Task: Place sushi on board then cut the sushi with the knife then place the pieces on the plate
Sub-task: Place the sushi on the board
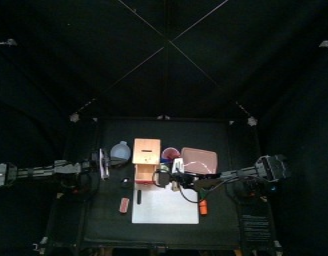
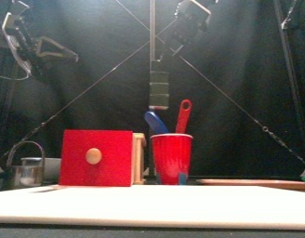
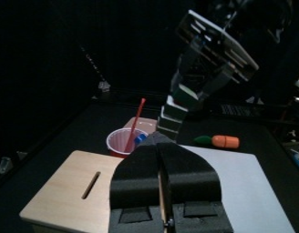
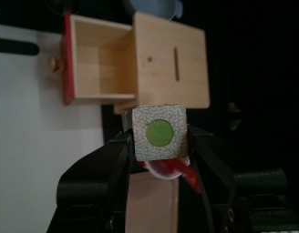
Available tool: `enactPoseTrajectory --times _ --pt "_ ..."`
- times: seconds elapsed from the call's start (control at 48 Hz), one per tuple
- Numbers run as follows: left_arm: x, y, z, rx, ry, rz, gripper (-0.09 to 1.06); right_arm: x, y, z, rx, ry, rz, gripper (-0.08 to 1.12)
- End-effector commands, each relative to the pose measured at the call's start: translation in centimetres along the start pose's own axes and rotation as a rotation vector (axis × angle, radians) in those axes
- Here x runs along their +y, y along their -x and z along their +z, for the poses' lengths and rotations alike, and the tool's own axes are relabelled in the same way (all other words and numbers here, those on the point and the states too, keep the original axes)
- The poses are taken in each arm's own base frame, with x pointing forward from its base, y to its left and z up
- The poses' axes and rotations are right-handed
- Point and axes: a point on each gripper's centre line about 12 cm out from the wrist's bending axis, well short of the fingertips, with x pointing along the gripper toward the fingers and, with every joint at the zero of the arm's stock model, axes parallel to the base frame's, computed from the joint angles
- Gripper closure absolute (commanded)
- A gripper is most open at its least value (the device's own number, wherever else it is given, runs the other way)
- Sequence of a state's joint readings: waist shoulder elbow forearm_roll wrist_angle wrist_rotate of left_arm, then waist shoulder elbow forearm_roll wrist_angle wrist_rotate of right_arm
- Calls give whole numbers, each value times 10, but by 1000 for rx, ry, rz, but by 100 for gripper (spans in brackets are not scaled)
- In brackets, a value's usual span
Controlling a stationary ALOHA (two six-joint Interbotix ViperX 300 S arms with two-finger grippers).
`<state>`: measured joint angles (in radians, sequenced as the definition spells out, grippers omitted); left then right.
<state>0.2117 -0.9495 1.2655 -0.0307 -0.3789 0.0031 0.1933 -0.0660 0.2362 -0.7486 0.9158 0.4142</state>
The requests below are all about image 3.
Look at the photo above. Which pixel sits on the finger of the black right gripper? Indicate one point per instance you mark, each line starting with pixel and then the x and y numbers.
pixel 219 79
pixel 190 63

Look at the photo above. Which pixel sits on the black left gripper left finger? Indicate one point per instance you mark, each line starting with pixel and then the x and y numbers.
pixel 135 182

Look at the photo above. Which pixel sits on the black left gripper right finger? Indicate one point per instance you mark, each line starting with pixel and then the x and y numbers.
pixel 192 188

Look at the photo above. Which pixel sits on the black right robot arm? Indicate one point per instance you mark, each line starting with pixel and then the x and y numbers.
pixel 252 18

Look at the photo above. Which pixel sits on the white cutting board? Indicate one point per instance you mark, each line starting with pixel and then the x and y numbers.
pixel 244 188

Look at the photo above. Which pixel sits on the pink rectangular plate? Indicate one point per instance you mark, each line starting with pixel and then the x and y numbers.
pixel 144 123

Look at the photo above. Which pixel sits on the black panel with white print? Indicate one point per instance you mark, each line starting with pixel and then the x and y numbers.
pixel 236 110

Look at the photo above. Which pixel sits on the red plastic cup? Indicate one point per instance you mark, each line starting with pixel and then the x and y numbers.
pixel 117 142

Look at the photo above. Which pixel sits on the small blue toy piece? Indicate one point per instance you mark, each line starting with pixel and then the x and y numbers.
pixel 140 138

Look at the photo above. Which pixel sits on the orange toy carrot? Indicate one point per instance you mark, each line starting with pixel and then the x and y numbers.
pixel 224 141

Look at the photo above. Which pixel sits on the wooden box with slot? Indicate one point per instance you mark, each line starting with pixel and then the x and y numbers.
pixel 63 194

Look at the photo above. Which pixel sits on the red straw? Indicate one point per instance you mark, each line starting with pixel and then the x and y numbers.
pixel 135 121

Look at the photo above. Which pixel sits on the grey frame corner bracket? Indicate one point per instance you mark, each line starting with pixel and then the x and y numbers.
pixel 104 86
pixel 4 165

